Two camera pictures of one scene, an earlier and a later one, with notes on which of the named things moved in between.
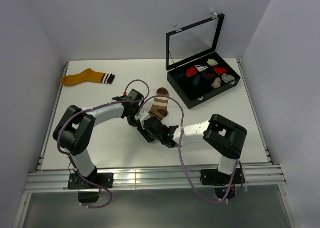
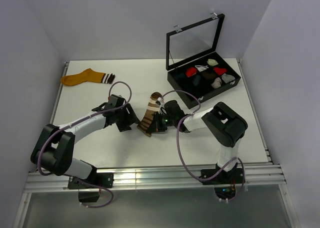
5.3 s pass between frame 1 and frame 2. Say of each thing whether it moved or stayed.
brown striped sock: moved
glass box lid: stayed
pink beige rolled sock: stayed
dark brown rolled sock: stayed
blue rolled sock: stayed
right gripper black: moved
